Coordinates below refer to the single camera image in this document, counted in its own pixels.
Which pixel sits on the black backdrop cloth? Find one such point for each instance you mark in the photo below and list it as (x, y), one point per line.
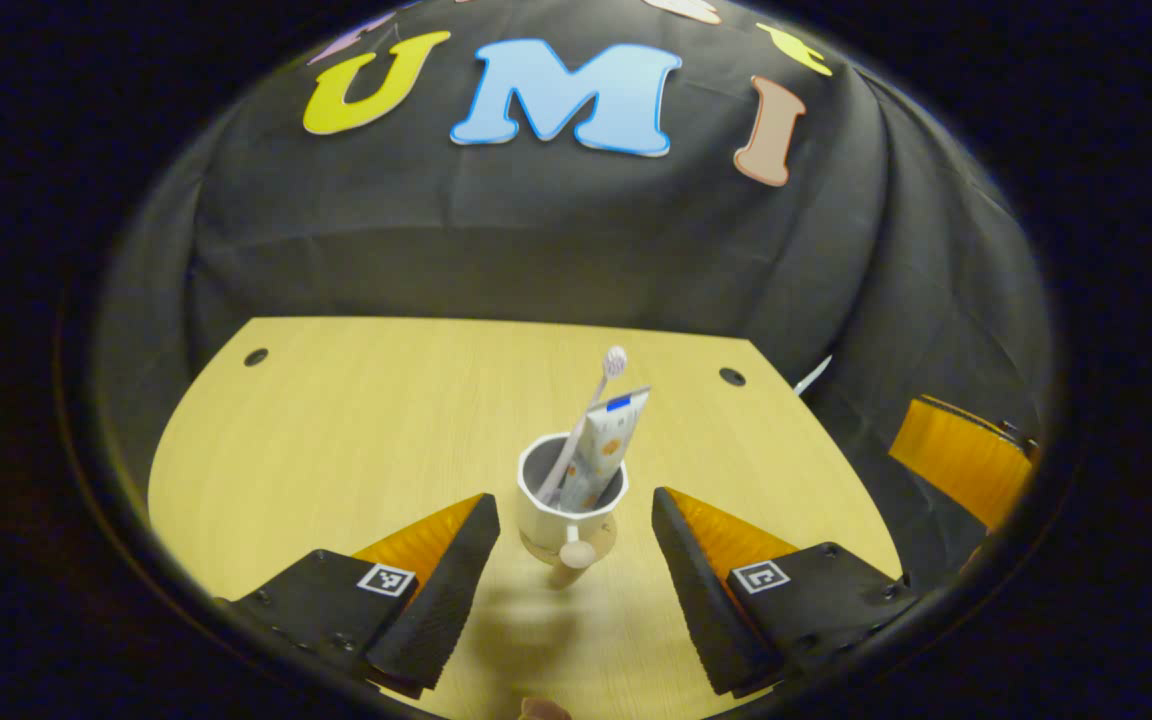
(536, 240)

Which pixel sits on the white toothbrush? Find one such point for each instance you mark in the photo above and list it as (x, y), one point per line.
(596, 400)

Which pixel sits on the white toothpaste tube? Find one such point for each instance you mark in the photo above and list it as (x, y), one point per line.
(608, 445)

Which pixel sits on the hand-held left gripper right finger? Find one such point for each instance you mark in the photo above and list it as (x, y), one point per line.
(701, 600)

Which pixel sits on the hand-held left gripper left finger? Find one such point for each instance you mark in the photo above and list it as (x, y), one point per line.
(446, 590)

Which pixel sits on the wooden desktop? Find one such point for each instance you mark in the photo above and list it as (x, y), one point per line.
(336, 430)

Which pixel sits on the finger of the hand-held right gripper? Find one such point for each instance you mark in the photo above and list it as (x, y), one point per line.
(966, 465)

